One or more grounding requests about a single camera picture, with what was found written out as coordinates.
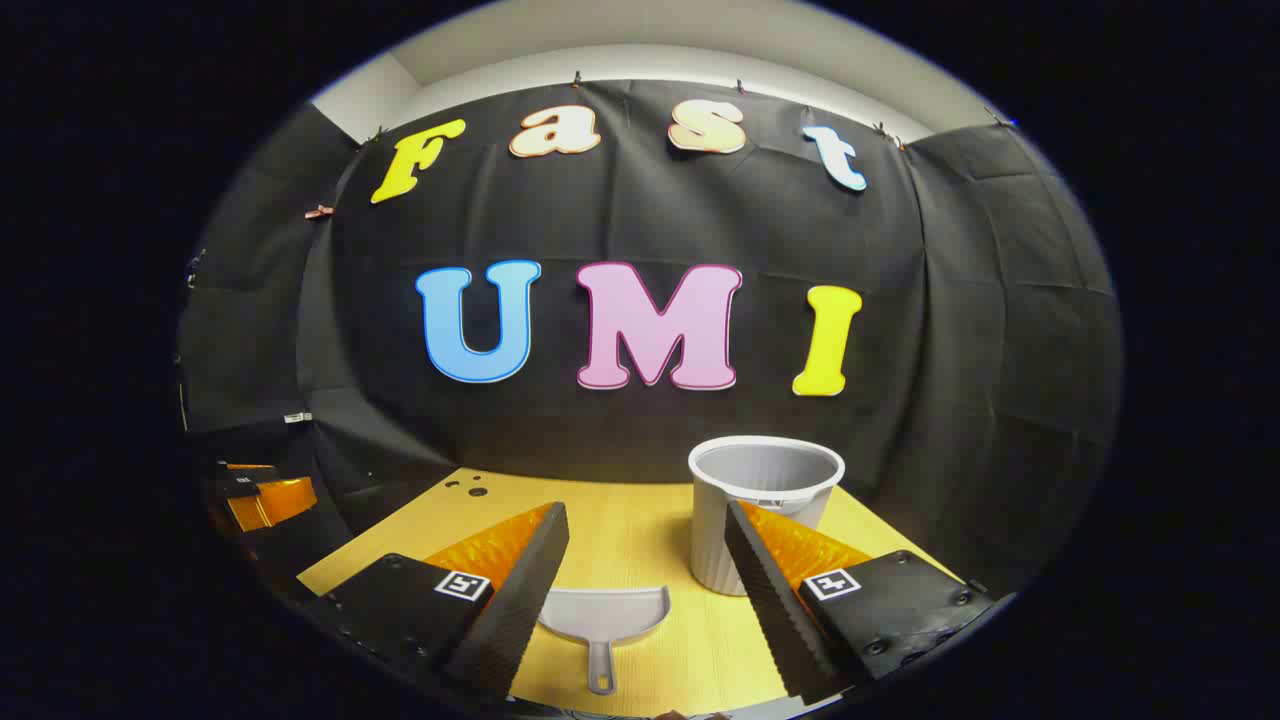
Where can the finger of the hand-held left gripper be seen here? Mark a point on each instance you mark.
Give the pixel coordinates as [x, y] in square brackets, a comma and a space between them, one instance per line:
[270, 500]

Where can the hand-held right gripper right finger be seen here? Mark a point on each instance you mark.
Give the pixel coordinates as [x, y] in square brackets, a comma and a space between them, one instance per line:
[775, 600]

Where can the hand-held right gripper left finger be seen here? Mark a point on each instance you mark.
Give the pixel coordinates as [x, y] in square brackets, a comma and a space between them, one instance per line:
[520, 590]

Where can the grey plastic dustpan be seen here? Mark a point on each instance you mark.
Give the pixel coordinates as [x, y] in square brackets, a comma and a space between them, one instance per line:
[605, 610]

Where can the grey ribbed garbage bin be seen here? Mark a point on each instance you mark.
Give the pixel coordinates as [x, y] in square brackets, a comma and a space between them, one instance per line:
[715, 530]

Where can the wooden desktop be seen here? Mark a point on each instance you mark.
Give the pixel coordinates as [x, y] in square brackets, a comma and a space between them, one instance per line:
[630, 540]

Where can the red clip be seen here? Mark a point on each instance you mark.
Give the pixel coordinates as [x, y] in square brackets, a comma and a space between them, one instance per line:
[318, 212]

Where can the black backdrop cloth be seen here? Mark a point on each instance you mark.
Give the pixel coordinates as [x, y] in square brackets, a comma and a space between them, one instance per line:
[600, 220]

